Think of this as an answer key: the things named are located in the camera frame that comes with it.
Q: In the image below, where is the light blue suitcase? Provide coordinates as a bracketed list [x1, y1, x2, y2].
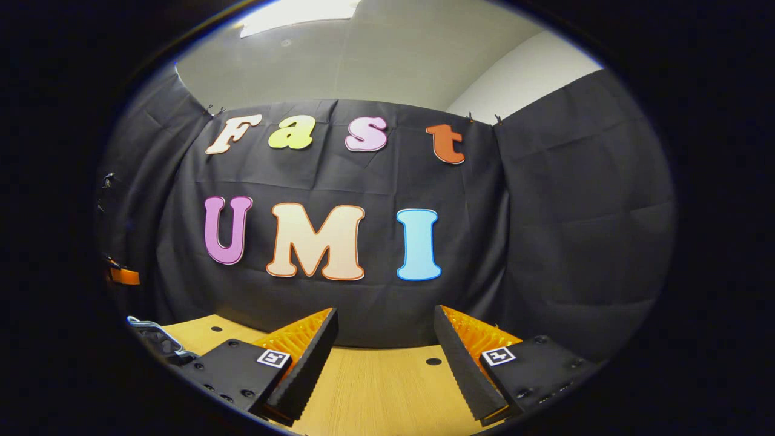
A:
[126, 315, 199, 366]

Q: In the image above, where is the long ceiling light panel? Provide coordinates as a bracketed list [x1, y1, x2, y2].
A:
[240, 0, 362, 38]

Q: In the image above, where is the black backdrop cloth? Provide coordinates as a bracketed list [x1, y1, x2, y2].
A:
[94, 64, 678, 364]

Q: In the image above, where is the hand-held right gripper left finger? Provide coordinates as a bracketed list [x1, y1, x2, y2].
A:
[179, 307, 340, 428]

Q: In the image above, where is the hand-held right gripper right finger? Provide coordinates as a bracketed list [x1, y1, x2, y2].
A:
[434, 305, 600, 424]

